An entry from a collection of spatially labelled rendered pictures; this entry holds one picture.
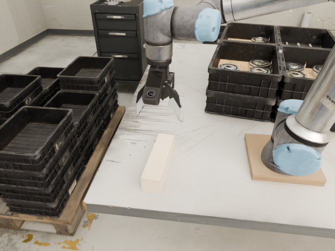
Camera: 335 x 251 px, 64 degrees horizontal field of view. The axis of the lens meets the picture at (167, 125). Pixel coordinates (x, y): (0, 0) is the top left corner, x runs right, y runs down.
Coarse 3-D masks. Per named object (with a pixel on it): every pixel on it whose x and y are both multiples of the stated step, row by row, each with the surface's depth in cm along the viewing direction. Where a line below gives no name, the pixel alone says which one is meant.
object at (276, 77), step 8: (224, 40) 141; (216, 48) 131; (280, 56) 122; (280, 64) 114; (208, 72) 112; (216, 72) 111; (224, 72) 110; (232, 72) 109; (240, 72) 108; (248, 72) 107; (256, 72) 107; (280, 72) 107; (272, 80) 106; (280, 80) 106
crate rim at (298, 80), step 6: (282, 48) 131; (300, 48) 132; (306, 48) 131; (312, 48) 131; (318, 48) 131; (282, 54) 124; (282, 60) 118; (282, 66) 112; (282, 78) 106; (288, 78) 104; (294, 78) 103; (300, 78) 103; (306, 78) 103; (312, 78) 103; (306, 84) 103; (312, 84) 102
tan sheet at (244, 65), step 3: (222, 60) 145; (225, 60) 145; (228, 60) 145; (231, 60) 145; (219, 63) 141; (222, 63) 141; (225, 63) 141; (228, 63) 141; (231, 63) 141; (234, 63) 141; (237, 63) 141; (240, 63) 141; (243, 63) 141; (246, 63) 141; (243, 66) 138; (246, 66) 138; (240, 69) 135; (243, 69) 135; (246, 69) 135
